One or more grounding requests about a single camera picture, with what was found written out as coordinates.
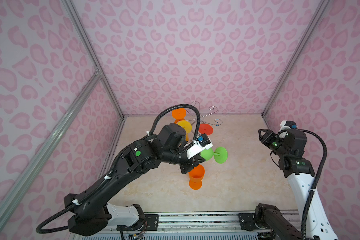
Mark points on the yellow plastic wine glass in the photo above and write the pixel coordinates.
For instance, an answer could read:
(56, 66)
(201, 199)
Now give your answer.
(186, 126)

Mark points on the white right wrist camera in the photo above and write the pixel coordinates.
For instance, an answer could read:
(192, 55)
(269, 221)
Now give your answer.
(284, 125)

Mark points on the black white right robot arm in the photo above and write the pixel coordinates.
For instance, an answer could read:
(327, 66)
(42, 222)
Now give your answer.
(303, 180)

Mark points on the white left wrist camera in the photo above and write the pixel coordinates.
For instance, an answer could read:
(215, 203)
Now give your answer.
(203, 142)

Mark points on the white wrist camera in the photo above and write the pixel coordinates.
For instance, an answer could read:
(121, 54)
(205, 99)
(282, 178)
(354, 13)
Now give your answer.
(203, 142)
(284, 125)

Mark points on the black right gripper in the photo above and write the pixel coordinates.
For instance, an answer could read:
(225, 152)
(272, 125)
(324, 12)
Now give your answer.
(267, 137)

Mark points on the green plastic wine glass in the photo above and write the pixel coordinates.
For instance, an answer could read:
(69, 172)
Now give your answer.
(220, 154)

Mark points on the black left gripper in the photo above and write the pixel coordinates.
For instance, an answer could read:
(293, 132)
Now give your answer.
(194, 161)

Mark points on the red plastic wine glass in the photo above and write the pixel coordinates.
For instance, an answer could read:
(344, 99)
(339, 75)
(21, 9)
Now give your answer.
(206, 129)

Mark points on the aluminium corner frame post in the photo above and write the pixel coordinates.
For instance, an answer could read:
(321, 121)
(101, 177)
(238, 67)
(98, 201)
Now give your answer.
(302, 43)
(84, 37)

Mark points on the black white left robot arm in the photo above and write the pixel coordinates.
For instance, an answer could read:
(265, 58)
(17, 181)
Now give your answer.
(92, 212)

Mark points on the aluminium corner frame post left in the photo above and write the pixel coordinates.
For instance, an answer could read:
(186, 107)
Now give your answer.
(84, 37)

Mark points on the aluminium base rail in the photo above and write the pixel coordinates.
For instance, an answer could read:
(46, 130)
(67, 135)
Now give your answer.
(233, 225)

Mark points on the aluminium diagonal frame bar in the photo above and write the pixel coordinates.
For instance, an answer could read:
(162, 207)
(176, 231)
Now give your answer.
(14, 197)

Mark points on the aluminium corner frame post right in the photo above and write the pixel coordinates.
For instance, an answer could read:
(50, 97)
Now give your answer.
(302, 43)

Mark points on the orange plastic wine glass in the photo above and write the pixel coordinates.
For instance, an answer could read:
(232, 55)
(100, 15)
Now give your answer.
(196, 176)
(179, 114)

